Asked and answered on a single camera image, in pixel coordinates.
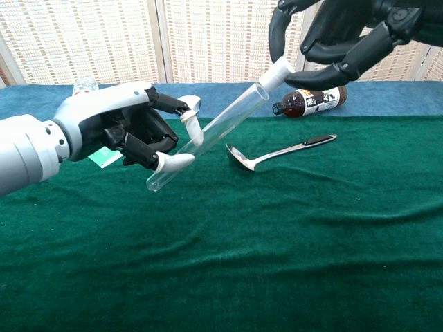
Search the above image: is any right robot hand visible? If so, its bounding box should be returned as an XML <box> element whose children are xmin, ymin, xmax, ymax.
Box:
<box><xmin>268</xmin><ymin>0</ymin><xmax>443</xmax><ymax>91</ymax></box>

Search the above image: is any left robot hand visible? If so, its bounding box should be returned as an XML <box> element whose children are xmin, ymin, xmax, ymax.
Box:
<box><xmin>51</xmin><ymin>82</ymin><xmax>204</xmax><ymax>174</ymax></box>

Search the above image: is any white tube cap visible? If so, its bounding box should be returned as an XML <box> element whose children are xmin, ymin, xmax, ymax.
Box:
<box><xmin>258</xmin><ymin>56</ymin><xmax>296</xmax><ymax>90</ymax></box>

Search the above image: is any transparent glass test tube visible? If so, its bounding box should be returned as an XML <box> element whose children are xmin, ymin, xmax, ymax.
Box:
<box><xmin>145</xmin><ymin>81</ymin><xmax>271</xmax><ymax>193</ymax></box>

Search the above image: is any clear plastic water bottle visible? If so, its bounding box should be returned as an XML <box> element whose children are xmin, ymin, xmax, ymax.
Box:
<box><xmin>72</xmin><ymin>76</ymin><xmax>100</xmax><ymax>96</ymax></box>

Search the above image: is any green sachet packet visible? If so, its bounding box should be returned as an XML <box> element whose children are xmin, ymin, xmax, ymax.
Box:
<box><xmin>88</xmin><ymin>147</ymin><xmax>124</xmax><ymax>169</ymax></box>

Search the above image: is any woven bamboo screen panel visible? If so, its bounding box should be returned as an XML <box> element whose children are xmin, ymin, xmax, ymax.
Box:
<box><xmin>302</xmin><ymin>0</ymin><xmax>443</xmax><ymax>83</ymax></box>
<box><xmin>155</xmin><ymin>0</ymin><xmax>318</xmax><ymax>84</ymax></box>
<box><xmin>413</xmin><ymin>43</ymin><xmax>443</xmax><ymax>82</ymax></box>
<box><xmin>0</xmin><ymin>0</ymin><xmax>167</xmax><ymax>86</ymax></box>

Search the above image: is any blue table cloth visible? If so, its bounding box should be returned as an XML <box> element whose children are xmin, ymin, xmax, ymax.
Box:
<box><xmin>0</xmin><ymin>80</ymin><xmax>443</xmax><ymax>124</ymax></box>

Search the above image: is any dark tea bottle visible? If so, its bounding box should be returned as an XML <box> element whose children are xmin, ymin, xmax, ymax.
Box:
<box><xmin>271</xmin><ymin>85</ymin><xmax>348</xmax><ymax>118</ymax></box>

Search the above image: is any white computer mouse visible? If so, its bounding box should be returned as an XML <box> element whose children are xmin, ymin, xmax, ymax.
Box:
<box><xmin>178</xmin><ymin>95</ymin><xmax>202</xmax><ymax>117</ymax></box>

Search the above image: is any steel ladle with black grip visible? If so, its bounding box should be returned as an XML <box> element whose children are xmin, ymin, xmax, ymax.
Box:
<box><xmin>225</xmin><ymin>133</ymin><xmax>338</xmax><ymax>172</ymax></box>

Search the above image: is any green velvet cloth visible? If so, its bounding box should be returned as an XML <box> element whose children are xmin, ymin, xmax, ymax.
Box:
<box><xmin>0</xmin><ymin>115</ymin><xmax>443</xmax><ymax>332</ymax></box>

